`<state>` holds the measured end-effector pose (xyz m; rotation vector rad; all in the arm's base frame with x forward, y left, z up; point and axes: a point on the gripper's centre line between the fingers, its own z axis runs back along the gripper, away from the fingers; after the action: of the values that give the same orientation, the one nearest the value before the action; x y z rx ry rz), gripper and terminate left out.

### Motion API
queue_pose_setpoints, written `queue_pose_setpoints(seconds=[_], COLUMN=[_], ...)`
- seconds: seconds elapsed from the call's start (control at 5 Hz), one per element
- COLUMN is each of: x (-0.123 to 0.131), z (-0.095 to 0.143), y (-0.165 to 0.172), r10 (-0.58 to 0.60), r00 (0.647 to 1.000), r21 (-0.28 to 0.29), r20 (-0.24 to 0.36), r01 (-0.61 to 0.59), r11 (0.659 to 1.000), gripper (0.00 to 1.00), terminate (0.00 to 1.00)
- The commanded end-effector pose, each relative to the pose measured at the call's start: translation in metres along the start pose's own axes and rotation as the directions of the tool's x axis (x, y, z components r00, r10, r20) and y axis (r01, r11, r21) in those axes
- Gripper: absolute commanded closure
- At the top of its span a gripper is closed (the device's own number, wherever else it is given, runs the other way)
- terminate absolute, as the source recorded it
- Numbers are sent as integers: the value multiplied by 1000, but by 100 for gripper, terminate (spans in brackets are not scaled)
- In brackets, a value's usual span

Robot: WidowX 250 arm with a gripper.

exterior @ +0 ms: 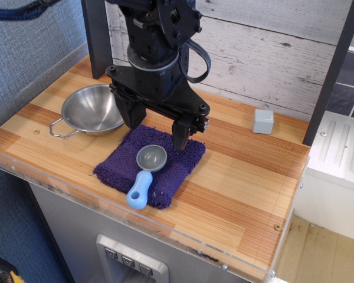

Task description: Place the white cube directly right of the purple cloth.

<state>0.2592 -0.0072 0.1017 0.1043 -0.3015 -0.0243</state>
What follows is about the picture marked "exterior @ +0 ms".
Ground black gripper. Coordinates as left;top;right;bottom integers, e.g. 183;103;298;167
106;65;210;151

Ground white grey cube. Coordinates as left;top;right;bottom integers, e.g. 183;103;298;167
253;109;274;134

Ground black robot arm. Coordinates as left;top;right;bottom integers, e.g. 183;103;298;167
106;1;211;150

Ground purple terry cloth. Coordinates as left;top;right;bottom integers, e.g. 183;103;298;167
93;125;206;209

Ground silver dispenser button panel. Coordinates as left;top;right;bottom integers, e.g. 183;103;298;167
96;234;169;282

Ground clear acrylic edge guard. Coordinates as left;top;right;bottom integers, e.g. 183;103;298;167
0;141;310;282

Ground white ribbed sink drainboard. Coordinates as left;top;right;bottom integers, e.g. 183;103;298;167
307;111;354;190

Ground black yellow object at corner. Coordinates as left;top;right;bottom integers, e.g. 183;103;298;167
0;262;24;283

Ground blue handled grey scoop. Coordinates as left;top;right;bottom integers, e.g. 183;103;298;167
126;144;168;210

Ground stainless steel bowl with handles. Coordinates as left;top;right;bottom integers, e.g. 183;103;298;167
49;84;124;139

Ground left dark grey post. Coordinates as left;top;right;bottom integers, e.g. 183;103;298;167
81;0;113;79

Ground dark grey post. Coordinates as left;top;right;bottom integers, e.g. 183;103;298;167
303;1;354;146
81;0;113;79

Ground black braided cable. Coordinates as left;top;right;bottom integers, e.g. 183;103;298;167
0;0;60;21

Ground right dark grey post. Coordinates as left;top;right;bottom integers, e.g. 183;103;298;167
303;1;354;146

